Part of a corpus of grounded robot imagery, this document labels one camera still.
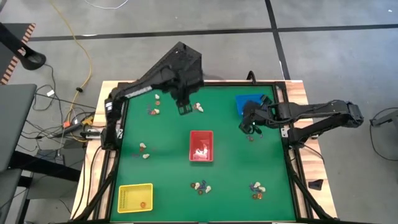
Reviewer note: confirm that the black desk bar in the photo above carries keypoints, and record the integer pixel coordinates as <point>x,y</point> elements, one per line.
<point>46,171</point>

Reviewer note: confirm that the blue plastic basket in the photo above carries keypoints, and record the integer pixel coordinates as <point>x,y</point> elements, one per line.
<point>242,101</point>

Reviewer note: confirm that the yellow plastic basket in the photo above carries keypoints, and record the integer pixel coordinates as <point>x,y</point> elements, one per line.
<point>133,194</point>

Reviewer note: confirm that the black perforated computer tower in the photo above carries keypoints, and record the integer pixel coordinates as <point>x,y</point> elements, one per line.
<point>186,51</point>

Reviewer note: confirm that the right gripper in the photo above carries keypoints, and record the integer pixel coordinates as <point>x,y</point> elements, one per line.
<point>248,124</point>

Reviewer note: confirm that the black table frame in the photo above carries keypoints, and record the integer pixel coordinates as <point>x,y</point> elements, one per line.
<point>217,83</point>

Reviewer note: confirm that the red plastic basket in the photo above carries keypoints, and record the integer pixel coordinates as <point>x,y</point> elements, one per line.
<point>194,137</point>

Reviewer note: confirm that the grey floor stand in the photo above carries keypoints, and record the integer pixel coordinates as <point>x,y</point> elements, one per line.
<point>387,118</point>

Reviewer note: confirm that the black wedge block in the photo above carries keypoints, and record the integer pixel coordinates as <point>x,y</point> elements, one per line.
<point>316,185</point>

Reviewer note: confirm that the black stand base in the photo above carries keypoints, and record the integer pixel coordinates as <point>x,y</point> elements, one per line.
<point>31,59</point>

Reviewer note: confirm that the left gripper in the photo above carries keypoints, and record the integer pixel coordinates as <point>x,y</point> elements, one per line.
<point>185,107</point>

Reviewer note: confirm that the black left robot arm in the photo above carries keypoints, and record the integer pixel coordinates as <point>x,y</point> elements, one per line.
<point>136,85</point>

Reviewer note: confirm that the wooden table board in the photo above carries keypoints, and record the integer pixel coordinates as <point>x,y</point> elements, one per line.
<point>298,93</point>

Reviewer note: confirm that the grey desk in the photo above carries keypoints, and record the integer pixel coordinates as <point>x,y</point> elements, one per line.
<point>15,124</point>

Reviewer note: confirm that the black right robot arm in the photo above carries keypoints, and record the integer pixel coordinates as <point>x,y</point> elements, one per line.
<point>311,110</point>

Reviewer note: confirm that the silver metal bracket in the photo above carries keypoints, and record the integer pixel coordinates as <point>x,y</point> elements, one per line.
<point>120,133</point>
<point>284,132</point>

